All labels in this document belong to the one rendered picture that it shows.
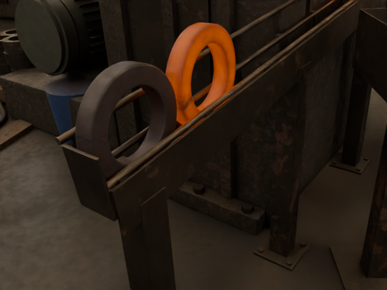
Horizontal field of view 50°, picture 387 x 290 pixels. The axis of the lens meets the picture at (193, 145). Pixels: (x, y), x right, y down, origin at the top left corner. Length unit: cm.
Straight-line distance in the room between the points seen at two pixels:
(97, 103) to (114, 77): 4
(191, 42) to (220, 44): 9
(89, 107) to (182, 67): 18
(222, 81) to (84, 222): 90
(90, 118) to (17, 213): 116
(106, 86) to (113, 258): 88
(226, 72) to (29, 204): 112
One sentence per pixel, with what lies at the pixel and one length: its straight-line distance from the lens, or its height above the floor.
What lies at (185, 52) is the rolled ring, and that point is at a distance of 67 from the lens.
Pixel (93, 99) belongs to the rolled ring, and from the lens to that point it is 56.
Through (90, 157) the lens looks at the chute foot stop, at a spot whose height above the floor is 65.
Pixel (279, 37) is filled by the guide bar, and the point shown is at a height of 66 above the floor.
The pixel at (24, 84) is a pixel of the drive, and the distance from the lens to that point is 225.
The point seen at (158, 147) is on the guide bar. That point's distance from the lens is 63.
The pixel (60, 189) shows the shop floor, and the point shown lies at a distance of 175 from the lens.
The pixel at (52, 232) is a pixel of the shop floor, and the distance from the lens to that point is 153.
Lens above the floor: 92
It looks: 28 degrees down
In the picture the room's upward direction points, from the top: 3 degrees counter-clockwise
